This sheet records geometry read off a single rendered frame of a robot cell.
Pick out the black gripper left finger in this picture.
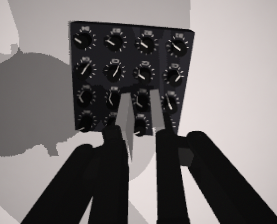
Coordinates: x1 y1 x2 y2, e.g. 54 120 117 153
20 93 135 224

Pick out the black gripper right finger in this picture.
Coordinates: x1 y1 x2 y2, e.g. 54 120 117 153
150 89 277 224

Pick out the black knob box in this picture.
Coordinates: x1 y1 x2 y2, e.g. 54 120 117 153
70 21 195 137

